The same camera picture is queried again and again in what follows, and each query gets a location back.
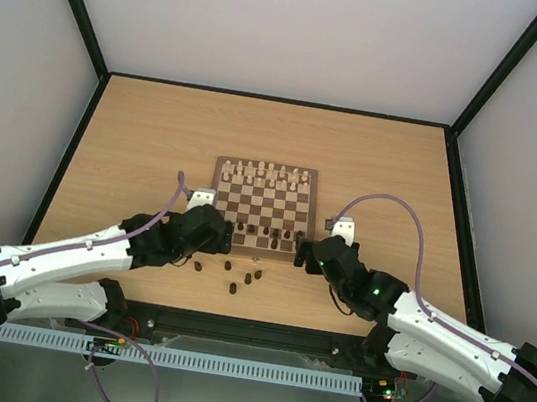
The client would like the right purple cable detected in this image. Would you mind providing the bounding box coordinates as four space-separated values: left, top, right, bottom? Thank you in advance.
303 186 537 402

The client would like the white slotted cable duct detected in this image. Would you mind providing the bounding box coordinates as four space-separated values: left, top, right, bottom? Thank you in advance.
0 324 363 397

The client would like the wooden chess board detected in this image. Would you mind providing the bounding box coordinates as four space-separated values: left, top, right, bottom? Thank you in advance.
212 156 319 262

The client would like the black aluminium frame rail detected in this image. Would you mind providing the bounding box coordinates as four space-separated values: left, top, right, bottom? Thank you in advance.
0 279 509 394

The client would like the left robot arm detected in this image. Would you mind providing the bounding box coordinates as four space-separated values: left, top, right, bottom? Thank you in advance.
0 204 233 329

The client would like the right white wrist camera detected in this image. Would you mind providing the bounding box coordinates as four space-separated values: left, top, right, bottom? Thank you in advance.
324 216 356 246

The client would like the purple cable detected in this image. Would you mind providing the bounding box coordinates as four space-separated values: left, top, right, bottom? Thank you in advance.
303 186 537 402
0 144 196 402

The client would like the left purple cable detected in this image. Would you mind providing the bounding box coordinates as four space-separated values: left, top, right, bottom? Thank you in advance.
0 144 196 402

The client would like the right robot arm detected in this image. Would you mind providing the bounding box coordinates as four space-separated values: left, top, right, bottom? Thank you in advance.
294 236 537 402

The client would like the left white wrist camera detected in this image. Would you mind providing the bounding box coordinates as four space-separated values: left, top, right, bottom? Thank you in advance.
186 188 216 210

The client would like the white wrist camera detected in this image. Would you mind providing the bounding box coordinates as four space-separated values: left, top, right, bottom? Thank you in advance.
186 188 216 210
324 216 356 246

